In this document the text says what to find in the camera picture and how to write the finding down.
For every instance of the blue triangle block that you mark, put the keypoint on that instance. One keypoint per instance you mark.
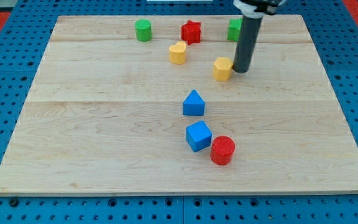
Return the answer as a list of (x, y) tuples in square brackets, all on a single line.
[(193, 105)]

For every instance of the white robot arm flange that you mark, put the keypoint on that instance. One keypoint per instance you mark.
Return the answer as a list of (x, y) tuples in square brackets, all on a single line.
[(256, 9)]

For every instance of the blue cube block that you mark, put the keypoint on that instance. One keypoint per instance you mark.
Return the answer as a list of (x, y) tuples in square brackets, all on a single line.
[(198, 136)]

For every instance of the red cylinder block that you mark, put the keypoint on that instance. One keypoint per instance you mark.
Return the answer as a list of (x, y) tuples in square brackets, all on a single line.
[(222, 150)]

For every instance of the yellow heart block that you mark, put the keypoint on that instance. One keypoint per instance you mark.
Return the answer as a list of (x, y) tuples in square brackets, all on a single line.
[(177, 53)]

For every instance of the light wooden board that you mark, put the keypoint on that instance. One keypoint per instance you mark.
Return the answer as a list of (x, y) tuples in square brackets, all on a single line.
[(104, 115)]

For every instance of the yellow hexagon block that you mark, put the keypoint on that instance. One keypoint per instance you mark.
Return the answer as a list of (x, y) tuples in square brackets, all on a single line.
[(222, 69)]

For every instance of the red star block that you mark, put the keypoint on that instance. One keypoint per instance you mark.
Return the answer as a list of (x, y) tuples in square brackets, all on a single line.
[(191, 32)]

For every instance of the green cylinder block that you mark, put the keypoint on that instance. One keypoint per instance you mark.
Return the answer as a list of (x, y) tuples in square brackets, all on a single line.
[(143, 30)]

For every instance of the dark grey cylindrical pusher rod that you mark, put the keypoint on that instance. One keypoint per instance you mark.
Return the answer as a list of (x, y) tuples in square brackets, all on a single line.
[(245, 44)]

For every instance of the green cube block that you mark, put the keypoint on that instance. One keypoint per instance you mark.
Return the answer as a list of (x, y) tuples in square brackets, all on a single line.
[(234, 29)]

